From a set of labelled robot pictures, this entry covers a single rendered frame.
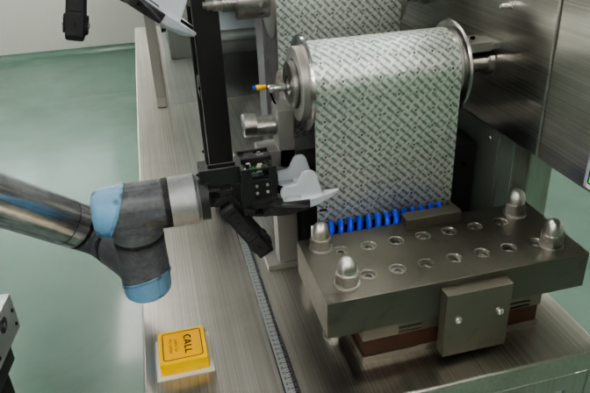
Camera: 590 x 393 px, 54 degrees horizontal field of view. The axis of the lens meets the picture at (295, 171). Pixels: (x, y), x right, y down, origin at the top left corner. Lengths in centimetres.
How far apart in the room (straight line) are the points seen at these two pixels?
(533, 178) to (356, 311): 60
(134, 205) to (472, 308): 49
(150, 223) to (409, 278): 37
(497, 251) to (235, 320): 42
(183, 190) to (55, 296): 190
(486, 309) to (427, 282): 10
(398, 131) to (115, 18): 567
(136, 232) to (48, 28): 573
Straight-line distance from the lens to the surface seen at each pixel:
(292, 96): 89
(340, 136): 90
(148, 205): 86
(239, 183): 88
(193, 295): 104
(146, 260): 90
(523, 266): 90
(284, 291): 103
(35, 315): 265
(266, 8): 111
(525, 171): 128
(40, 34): 657
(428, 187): 100
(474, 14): 108
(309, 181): 88
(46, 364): 240
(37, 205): 93
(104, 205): 86
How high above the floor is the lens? 153
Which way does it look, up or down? 27 degrees down
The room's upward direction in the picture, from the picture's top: 3 degrees counter-clockwise
